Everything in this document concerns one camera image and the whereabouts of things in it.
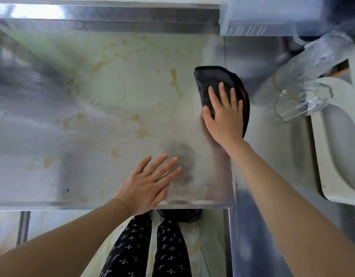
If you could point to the person's right hand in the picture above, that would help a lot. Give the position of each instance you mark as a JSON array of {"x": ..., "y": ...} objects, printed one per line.
[{"x": 226, "y": 124}]

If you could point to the person's left hand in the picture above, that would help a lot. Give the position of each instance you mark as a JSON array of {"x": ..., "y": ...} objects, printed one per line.
[{"x": 145, "y": 187}]

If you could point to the dark blue towel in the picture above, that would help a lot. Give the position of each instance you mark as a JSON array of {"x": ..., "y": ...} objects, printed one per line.
[{"x": 212, "y": 76}]

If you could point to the person's left forearm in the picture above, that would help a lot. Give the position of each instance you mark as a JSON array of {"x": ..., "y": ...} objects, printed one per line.
[{"x": 64, "y": 239}]

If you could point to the person's right forearm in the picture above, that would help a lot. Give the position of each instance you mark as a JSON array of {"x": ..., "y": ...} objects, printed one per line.
[{"x": 296, "y": 216}]

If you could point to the black trash bin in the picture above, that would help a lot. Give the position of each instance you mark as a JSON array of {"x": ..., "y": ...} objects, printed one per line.
[{"x": 180, "y": 215}]

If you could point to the black patterned trousers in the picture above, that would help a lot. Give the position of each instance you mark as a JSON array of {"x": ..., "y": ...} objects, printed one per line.
[{"x": 131, "y": 250}]

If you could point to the clear glass jar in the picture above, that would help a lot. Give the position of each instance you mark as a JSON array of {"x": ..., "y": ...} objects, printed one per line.
[{"x": 304, "y": 92}]

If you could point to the pale green cabinet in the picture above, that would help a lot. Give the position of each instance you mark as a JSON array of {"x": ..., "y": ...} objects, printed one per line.
[{"x": 213, "y": 248}]

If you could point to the white cutting board holder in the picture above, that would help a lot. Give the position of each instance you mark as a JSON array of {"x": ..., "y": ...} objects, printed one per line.
[{"x": 327, "y": 170}]

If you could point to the clear plastic container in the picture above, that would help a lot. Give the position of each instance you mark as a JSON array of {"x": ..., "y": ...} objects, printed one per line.
[{"x": 267, "y": 14}]

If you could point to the orange-rimmed white cutting board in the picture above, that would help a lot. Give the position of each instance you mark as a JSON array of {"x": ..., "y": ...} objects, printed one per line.
[{"x": 340, "y": 70}]

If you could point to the metal floor rail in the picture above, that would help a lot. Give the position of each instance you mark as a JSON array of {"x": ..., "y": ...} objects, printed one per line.
[{"x": 23, "y": 227}]

